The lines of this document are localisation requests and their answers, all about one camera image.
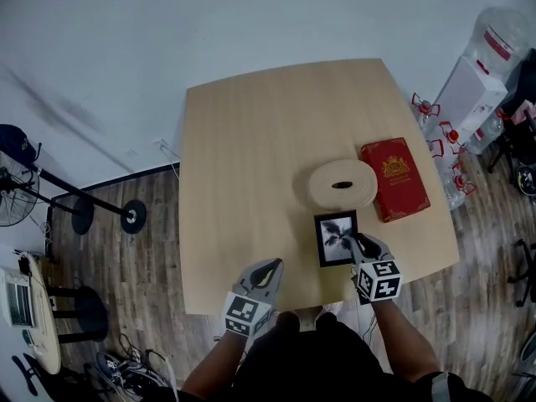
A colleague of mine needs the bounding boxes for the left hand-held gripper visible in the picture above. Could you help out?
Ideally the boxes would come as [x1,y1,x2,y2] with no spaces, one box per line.
[224,258,285,338]

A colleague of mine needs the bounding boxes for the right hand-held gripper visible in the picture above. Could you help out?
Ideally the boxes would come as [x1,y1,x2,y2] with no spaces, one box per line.
[350,232,404,306]

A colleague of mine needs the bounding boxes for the black framed photo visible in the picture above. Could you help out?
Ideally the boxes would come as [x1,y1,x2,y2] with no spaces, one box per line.
[313,209,360,269]

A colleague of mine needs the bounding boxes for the person's left forearm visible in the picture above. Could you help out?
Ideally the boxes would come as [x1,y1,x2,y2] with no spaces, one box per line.
[180,328,253,399]

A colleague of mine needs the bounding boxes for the person's right forearm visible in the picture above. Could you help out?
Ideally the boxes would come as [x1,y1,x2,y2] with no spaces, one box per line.
[370,299,443,384]

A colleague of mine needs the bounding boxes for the round wooden box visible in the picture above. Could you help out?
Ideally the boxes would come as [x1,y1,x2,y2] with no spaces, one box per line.
[307,159,379,210]

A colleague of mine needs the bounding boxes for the red hardcover book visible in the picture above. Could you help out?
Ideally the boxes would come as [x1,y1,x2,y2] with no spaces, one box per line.
[360,137,432,224]

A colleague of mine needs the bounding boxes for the person's black clothing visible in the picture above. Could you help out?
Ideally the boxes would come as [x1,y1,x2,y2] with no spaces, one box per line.
[167,311,495,402]

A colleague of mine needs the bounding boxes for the tall clear red-label water jug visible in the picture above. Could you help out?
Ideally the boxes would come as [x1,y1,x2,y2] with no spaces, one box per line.
[466,110,506,157]

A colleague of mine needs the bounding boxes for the black stool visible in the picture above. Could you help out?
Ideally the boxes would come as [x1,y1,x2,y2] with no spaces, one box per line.
[45,285,111,345]

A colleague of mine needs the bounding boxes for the white water dispenser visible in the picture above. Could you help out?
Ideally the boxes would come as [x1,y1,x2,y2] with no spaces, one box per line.
[433,54,521,142]

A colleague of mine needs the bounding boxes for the black high-back office chair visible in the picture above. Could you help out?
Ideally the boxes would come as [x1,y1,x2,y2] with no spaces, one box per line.
[487,48,536,184]

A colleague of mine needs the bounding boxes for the pink bag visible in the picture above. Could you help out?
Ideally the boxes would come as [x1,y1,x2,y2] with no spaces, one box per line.
[508,100,536,127]

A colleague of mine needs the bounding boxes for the round light wooden table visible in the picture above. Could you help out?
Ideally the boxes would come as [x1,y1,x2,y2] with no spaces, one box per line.
[0,245,63,376]

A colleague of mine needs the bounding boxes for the white box device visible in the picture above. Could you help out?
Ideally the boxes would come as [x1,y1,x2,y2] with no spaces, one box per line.
[0,265,37,329]

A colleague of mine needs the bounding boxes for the large clear dispenser water jug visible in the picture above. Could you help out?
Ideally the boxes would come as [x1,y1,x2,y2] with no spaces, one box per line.
[460,6,531,85]

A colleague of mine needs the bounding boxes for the clear red-handled water bottle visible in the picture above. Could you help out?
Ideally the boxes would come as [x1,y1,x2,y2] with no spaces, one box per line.
[410,92,441,136]
[438,120,468,155]
[425,138,446,171]
[442,160,478,211]

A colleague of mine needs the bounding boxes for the white cable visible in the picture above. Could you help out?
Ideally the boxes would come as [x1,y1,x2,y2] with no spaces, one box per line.
[160,142,182,180]

